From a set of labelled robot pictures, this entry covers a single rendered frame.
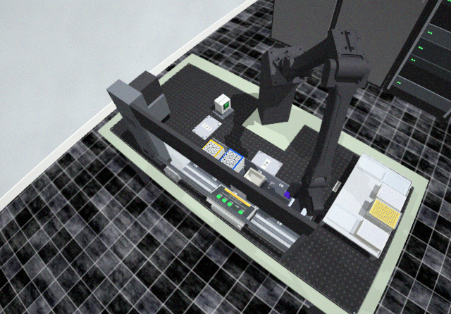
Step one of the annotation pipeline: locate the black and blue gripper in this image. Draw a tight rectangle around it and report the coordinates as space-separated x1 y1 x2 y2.
284 182 305 199

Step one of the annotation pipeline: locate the white ready panel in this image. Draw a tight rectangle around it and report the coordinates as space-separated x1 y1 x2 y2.
212 94 234 120

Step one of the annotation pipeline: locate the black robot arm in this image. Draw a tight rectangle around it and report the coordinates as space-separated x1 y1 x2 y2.
273 29 371 216

